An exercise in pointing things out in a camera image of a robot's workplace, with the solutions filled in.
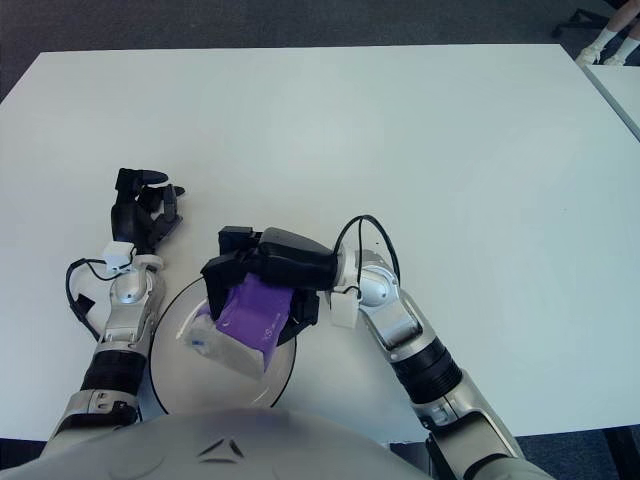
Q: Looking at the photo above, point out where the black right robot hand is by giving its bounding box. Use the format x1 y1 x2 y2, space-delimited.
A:
200 225 341 346

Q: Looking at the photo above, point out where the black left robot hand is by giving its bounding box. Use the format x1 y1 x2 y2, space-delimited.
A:
109 167 186 254

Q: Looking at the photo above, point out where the purple tissue paper pack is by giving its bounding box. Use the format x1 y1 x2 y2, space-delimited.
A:
180 277 295 382

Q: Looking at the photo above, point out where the white plate with black rim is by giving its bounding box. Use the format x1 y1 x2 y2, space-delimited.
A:
148 277 300 414

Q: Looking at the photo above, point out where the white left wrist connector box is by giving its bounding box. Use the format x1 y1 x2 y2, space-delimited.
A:
103 241 138 273

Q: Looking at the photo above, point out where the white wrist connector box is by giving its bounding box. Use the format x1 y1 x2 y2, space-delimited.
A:
328 292 361 329
103 241 138 273

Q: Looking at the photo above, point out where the white right wrist connector box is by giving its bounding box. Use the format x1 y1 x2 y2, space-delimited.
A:
328 292 361 329

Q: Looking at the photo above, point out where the grey robot torso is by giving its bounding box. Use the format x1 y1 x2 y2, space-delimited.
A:
0 405 431 480

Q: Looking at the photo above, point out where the neighbouring white table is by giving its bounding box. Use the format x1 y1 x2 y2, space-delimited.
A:
582 63 640 142

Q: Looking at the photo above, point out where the person foot in white sock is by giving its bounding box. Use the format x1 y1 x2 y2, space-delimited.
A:
574 0 636 64
602 29 640 68

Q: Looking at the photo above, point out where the black office chair base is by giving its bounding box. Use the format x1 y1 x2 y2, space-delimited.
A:
551 4 616 39

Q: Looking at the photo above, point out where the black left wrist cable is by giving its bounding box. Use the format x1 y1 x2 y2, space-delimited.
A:
64 256 109 345

